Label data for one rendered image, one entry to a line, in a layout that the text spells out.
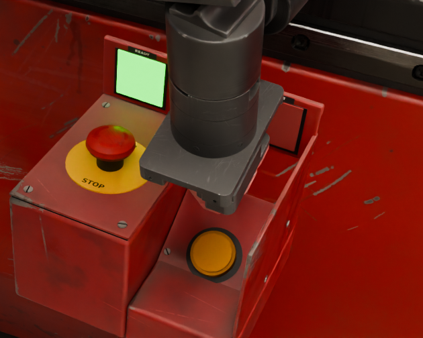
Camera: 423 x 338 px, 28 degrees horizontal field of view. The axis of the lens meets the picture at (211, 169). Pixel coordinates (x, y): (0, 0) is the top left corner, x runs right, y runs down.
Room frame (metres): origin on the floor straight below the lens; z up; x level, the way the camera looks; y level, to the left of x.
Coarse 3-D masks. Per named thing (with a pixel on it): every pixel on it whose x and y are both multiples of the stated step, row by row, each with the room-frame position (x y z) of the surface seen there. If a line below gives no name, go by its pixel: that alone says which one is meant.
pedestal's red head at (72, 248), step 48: (144, 48) 0.61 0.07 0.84; (288, 96) 0.57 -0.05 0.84; (144, 144) 0.55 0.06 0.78; (48, 192) 0.48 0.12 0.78; (96, 192) 0.49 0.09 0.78; (144, 192) 0.49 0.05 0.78; (288, 192) 0.49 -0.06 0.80; (48, 240) 0.46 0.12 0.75; (96, 240) 0.45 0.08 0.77; (144, 240) 0.47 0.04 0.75; (240, 240) 0.51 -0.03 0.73; (288, 240) 0.54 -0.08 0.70; (48, 288) 0.46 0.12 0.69; (96, 288) 0.45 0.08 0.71; (144, 288) 0.46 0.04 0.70; (192, 288) 0.47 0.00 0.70; (240, 288) 0.47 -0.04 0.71; (144, 336) 0.43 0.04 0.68; (192, 336) 0.42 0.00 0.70; (240, 336) 0.43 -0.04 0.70
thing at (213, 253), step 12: (204, 240) 0.50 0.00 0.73; (216, 240) 0.50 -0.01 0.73; (228, 240) 0.50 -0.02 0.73; (192, 252) 0.49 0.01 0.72; (204, 252) 0.49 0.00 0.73; (216, 252) 0.49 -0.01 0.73; (228, 252) 0.49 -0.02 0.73; (204, 264) 0.48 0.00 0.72; (216, 264) 0.48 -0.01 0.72; (228, 264) 0.48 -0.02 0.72; (216, 276) 0.48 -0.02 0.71
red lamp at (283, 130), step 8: (280, 104) 0.57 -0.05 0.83; (288, 104) 0.56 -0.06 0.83; (280, 112) 0.57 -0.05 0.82; (288, 112) 0.56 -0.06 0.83; (296, 112) 0.56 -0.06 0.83; (272, 120) 0.57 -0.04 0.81; (280, 120) 0.57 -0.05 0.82; (288, 120) 0.56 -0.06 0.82; (296, 120) 0.56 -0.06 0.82; (272, 128) 0.57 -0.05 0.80; (280, 128) 0.56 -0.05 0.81; (288, 128) 0.56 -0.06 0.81; (296, 128) 0.56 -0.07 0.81; (272, 136) 0.57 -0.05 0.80; (280, 136) 0.56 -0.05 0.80; (288, 136) 0.56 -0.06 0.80; (296, 136) 0.56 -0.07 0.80; (280, 144) 0.56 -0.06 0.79; (288, 144) 0.56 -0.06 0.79
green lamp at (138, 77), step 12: (120, 60) 0.61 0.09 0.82; (132, 60) 0.61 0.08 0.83; (144, 60) 0.60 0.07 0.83; (120, 72) 0.61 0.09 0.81; (132, 72) 0.61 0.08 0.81; (144, 72) 0.60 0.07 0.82; (156, 72) 0.60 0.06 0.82; (120, 84) 0.61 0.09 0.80; (132, 84) 0.61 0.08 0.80; (144, 84) 0.60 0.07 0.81; (156, 84) 0.60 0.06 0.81; (132, 96) 0.61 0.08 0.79; (144, 96) 0.60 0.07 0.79; (156, 96) 0.60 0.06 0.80
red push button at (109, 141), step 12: (96, 132) 0.52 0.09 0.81; (108, 132) 0.53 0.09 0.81; (120, 132) 0.53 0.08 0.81; (96, 144) 0.51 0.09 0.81; (108, 144) 0.51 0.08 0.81; (120, 144) 0.51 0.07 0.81; (132, 144) 0.52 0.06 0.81; (96, 156) 0.50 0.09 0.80; (108, 156) 0.50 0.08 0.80; (120, 156) 0.51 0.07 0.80; (108, 168) 0.51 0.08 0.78; (120, 168) 0.52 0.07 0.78
